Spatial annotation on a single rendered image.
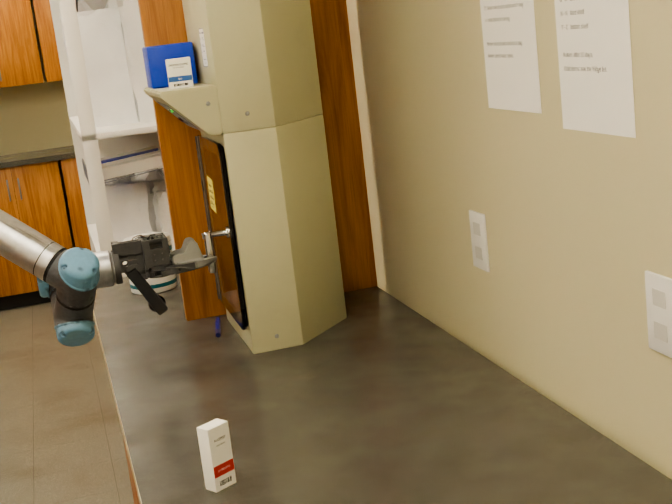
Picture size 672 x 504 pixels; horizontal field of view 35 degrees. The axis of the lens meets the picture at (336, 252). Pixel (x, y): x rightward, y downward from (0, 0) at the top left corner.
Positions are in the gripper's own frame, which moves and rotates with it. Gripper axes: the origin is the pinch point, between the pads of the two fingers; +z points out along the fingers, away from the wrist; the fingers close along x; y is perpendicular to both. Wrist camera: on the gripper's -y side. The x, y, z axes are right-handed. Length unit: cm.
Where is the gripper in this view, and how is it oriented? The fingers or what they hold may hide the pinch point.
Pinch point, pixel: (210, 261)
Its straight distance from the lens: 225.8
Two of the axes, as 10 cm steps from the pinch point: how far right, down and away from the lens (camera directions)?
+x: -2.7, -1.7, 9.5
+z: 9.6, -1.7, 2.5
